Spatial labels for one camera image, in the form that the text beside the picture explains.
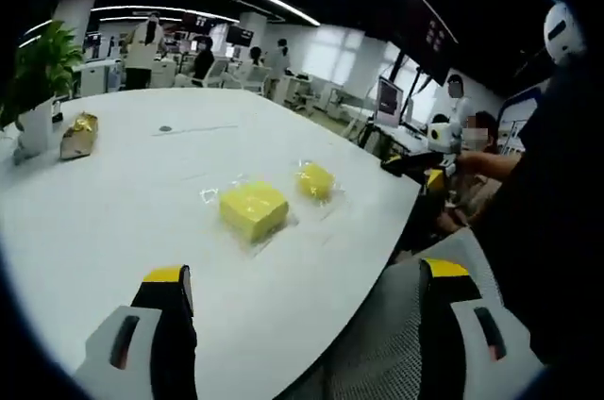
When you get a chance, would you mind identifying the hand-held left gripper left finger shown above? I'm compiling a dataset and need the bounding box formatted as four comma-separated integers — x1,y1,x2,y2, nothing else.
75,264,199,400

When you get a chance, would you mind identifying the computer monitor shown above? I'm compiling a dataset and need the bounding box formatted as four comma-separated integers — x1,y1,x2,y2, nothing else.
376,75,409,128

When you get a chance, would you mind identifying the blue white wall board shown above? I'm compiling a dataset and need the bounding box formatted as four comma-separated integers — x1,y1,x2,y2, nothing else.
498,84,549,157

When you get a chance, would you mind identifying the large dark hanging screen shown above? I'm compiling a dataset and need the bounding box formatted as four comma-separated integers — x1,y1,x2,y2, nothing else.
394,0,461,86

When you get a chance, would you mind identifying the square yellow silicone block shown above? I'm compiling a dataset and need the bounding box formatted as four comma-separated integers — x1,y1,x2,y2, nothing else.
200,175,303,256

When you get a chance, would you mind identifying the round yellow silicone block bagged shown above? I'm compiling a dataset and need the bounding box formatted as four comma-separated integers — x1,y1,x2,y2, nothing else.
293,158,349,221

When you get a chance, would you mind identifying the person's black shirt torso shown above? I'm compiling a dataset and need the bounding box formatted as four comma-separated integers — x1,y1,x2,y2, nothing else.
471,0,604,366

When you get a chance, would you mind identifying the green plant in white pot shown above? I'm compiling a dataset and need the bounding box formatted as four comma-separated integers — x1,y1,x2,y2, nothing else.
0,20,85,159

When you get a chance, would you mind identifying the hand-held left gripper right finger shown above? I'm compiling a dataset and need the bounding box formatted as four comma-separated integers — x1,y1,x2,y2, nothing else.
417,257,549,400

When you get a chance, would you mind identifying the grey mesh office chair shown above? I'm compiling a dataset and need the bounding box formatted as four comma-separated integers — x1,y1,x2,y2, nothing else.
325,227,504,400

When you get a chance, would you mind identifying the white chest-worn device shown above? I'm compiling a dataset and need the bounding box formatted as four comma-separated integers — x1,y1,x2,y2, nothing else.
542,2,587,66

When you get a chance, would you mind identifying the gold foil packet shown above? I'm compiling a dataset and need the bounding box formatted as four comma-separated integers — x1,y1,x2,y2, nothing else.
59,111,100,161

